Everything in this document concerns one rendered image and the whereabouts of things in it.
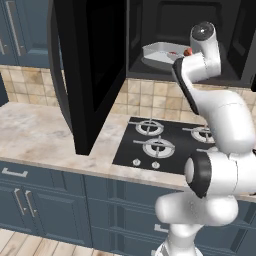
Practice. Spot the red food piece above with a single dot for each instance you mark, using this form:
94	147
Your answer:
188	51

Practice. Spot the clear tupperware with meal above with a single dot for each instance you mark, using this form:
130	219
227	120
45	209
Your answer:
159	51

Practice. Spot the dark blue tall cabinet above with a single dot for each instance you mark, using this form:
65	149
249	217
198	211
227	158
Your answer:
2	91

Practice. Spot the narrow blue cabinet panel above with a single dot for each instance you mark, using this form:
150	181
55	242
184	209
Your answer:
98	213

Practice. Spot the blue drawer front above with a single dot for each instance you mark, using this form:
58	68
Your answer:
50	180
133	245
233	240
136	218
143	195

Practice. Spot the silver hob knob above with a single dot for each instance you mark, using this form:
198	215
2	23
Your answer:
155	164
136	162

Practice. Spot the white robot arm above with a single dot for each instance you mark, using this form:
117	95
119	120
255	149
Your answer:
230	123

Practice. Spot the blue base cupboard door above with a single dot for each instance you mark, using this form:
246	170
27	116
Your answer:
60	216
8	206

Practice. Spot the black microwave door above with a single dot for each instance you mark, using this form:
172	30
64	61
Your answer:
90	66

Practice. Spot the black gas hob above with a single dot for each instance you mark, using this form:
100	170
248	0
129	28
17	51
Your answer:
133	150

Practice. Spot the black microwave oven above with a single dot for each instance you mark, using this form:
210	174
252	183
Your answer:
156	20

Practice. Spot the blue wall cupboard door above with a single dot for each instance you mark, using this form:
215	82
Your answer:
30	33

